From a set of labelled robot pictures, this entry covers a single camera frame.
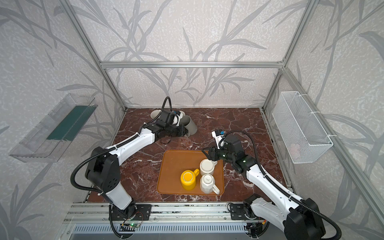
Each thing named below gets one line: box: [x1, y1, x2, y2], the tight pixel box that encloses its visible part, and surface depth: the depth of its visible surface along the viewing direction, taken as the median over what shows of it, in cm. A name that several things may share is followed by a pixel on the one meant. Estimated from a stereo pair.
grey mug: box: [179, 115, 198, 138], surface depth 89 cm
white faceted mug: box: [200, 173, 221, 195], surface depth 76 cm
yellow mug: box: [180, 168, 200, 191], surface depth 78 cm
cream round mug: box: [199, 158, 218, 176], surface depth 84 cm
